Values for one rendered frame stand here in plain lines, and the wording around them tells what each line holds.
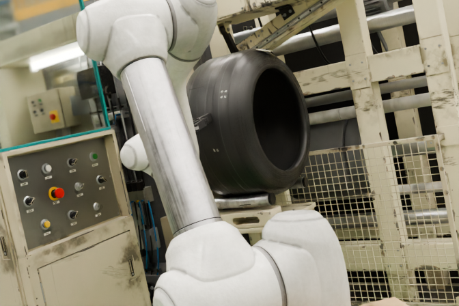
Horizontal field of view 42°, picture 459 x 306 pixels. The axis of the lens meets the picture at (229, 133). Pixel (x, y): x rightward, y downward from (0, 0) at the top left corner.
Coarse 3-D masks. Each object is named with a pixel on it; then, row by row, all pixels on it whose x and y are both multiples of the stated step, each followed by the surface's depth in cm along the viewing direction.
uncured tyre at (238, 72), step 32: (224, 64) 220; (256, 64) 220; (192, 96) 219; (256, 96) 261; (288, 96) 254; (224, 128) 208; (256, 128) 264; (288, 128) 257; (224, 160) 212; (256, 160) 211; (288, 160) 251; (224, 192) 226; (256, 192) 221
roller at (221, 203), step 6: (216, 198) 233; (222, 198) 231; (228, 198) 229; (234, 198) 227; (240, 198) 225; (246, 198) 224; (252, 198) 222; (258, 198) 220; (264, 198) 219; (270, 198) 218; (222, 204) 230; (228, 204) 228; (234, 204) 226; (240, 204) 225; (246, 204) 224; (252, 204) 222; (258, 204) 221; (264, 204) 220; (270, 204) 219
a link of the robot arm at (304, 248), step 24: (288, 216) 117; (312, 216) 117; (264, 240) 118; (288, 240) 114; (312, 240) 114; (336, 240) 118; (288, 264) 111; (312, 264) 113; (336, 264) 115; (288, 288) 110; (312, 288) 112; (336, 288) 115
